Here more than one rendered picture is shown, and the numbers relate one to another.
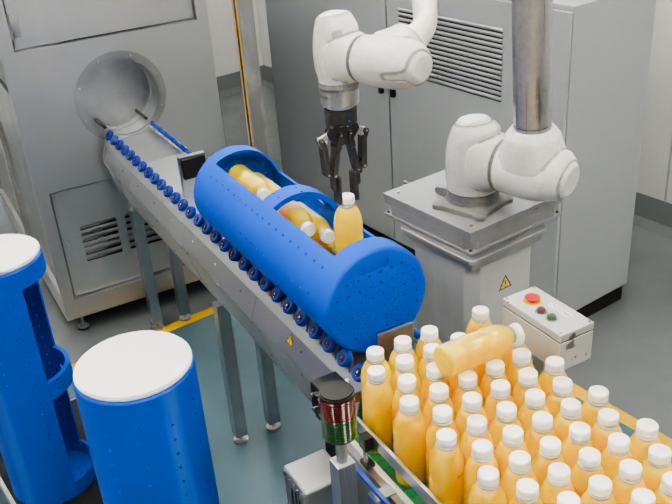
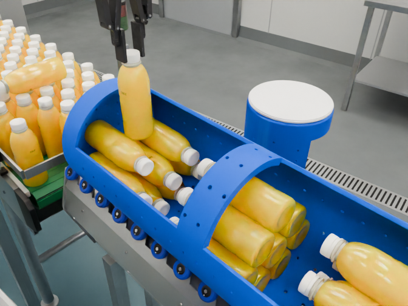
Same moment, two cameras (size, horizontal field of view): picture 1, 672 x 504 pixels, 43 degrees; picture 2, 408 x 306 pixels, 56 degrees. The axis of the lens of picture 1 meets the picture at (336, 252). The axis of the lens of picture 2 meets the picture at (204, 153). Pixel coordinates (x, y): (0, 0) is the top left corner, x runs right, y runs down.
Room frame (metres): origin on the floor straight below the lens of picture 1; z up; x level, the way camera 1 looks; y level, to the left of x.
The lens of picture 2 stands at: (2.66, -0.13, 1.65)
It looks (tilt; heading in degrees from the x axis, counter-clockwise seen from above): 37 degrees down; 161
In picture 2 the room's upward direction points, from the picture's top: 1 degrees clockwise
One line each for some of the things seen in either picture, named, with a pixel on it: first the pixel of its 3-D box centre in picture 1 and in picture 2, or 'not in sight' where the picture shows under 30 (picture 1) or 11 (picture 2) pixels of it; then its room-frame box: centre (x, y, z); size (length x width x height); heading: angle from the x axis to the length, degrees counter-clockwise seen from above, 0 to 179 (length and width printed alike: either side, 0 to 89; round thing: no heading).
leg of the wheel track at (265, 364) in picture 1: (265, 362); not in sight; (2.69, 0.30, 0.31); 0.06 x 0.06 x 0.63; 28
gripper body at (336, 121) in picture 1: (341, 124); not in sight; (1.89, -0.04, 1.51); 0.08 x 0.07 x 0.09; 118
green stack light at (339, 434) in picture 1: (339, 423); (119, 22); (1.22, 0.02, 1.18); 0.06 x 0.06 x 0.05
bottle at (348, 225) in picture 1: (348, 236); (135, 98); (1.88, -0.03, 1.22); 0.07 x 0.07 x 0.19
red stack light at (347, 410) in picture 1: (337, 403); (117, 9); (1.22, 0.02, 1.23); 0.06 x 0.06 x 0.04
